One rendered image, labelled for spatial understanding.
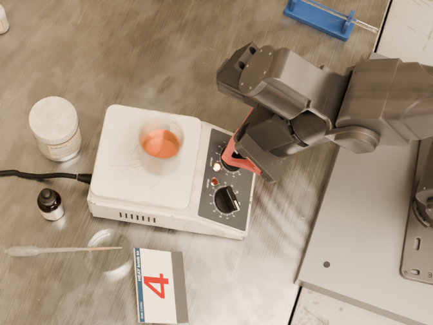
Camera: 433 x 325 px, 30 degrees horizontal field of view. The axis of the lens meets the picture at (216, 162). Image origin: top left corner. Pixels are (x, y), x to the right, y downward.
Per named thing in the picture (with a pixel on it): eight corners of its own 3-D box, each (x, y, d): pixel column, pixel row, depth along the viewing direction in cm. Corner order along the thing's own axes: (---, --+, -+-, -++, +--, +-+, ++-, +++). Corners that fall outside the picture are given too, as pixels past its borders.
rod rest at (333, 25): (355, 24, 116) (361, 10, 113) (346, 42, 115) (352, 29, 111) (291, -4, 117) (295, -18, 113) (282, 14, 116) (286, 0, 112)
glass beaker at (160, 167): (131, 148, 98) (129, 122, 90) (171, 131, 99) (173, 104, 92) (152, 191, 96) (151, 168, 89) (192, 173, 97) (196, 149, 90)
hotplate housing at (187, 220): (257, 149, 108) (265, 126, 101) (244, 243, 104) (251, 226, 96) (93, 122, 108) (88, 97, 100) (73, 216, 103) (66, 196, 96)
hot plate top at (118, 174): (203, 120, 100) (203, 118, 100) (188, 212, 96) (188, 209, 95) (107, 105, 100) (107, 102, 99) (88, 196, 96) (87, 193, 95)
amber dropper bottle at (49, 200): (53, 194, 104) (47, 176, 97) (69, 210, 103) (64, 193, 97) (35, 209, 103) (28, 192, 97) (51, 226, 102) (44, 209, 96)
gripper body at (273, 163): (229, 147, 91) (269, 131, 85) (270, 89, 97) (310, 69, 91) (267, 186, 93) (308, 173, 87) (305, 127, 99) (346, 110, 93)
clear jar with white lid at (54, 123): (28, 137, 106) (18, 111, 99) (66, 112, 108) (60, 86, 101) (53, 171, 105) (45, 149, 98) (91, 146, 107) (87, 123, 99)
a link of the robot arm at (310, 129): (270, 128, 87) (311, 111, 81) (281, 84, 89) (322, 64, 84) (317, 156, 90) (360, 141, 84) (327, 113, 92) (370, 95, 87)
